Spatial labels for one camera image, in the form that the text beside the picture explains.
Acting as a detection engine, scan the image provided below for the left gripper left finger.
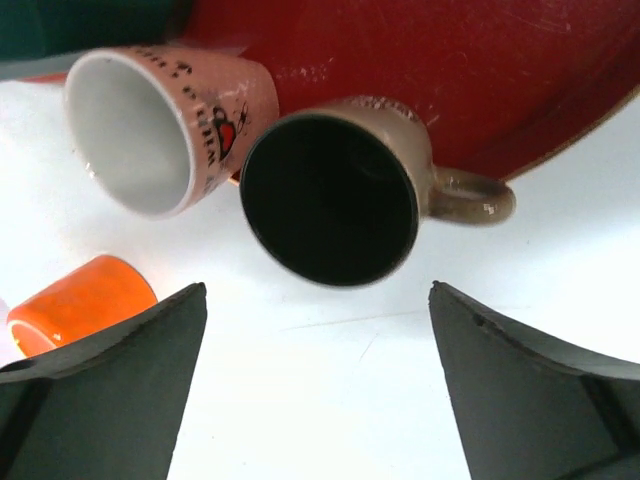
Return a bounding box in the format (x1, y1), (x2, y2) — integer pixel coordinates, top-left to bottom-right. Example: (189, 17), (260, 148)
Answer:
(1, 283), (207, 480)

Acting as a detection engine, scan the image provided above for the dark green mug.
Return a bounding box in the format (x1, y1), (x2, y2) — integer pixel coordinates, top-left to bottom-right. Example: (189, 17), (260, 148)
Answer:
(1, 0), (194, 61)

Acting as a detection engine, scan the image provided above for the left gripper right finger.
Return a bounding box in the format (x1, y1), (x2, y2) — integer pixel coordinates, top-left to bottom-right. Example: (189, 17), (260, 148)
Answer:
(429, 282), (639, 479)

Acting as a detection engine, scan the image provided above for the large orange mug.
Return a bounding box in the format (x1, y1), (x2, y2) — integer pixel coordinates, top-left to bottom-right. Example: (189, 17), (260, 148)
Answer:
(6, 255), (157, 357)

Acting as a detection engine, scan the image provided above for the round red tray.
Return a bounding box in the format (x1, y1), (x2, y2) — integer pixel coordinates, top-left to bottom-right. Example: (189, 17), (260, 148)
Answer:
(182, 0), (639, 178)

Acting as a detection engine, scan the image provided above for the brown patterned mug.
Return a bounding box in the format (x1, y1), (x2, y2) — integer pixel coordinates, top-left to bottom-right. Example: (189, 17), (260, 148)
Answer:
(240, 95), (516, 287)

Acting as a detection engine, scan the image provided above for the salmon pink printed mug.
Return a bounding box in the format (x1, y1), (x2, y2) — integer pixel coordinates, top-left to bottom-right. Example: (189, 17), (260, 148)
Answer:
(64, 46), (280, 219)

